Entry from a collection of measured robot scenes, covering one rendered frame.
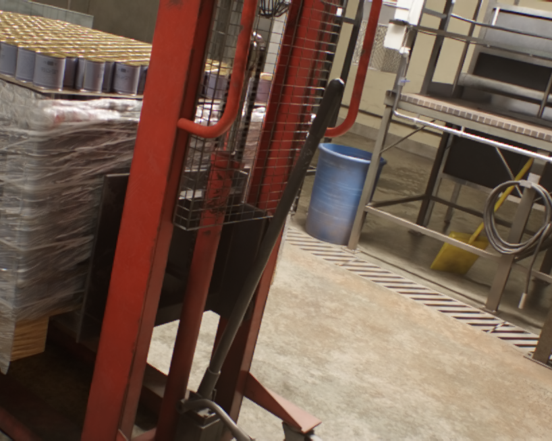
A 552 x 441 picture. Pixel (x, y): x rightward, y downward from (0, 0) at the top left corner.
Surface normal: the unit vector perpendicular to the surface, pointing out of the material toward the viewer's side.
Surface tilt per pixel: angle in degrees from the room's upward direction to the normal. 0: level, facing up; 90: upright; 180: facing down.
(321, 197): 87
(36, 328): 88
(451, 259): 120
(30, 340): 88
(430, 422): 0
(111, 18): 90
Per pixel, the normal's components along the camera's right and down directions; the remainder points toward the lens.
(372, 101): -0.59, 0.09
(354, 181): 0.13, 0.33
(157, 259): 0.78, 0.33
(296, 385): 0.22, -0.94
